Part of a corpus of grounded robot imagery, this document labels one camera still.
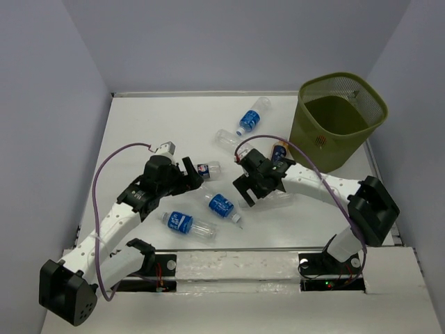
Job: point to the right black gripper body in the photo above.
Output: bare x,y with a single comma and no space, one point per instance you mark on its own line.
263,191

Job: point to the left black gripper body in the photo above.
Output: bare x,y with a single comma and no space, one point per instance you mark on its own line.
175,184

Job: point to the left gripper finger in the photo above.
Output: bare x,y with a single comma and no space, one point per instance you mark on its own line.
190,171
193,182

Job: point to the clear crushed bottle white cap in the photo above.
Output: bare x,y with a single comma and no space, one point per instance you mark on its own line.
275,200

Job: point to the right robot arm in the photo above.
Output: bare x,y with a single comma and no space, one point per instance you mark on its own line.
369,209

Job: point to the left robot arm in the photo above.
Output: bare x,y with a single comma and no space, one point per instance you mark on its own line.
66,287

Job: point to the green mesh waste bin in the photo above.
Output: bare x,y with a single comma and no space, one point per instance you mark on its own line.
335,114

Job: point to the pepsi bottle black cap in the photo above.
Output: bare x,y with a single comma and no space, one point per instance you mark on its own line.
210,171

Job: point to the blue label bottle middle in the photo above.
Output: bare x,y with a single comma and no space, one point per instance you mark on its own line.
219,205

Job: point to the blue label bottle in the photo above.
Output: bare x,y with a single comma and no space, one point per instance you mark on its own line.
253,116
188,225
219,205

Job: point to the orange juice bottle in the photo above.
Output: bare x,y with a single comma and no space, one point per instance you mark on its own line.
279,150

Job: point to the blue label bottle near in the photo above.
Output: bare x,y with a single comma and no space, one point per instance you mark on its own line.
188,225

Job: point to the clear unlabelled bottle far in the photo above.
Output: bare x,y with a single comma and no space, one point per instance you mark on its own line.
229,142

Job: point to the blue label bottle far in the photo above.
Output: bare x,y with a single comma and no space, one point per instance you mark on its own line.
253,116

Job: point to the white foam strip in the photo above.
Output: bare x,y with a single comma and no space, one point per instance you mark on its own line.
246,272

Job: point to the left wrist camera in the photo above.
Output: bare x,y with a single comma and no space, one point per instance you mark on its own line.
167,150

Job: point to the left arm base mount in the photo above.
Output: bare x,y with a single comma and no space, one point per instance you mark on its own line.
154,276

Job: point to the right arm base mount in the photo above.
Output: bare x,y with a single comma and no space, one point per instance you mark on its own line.
321,273

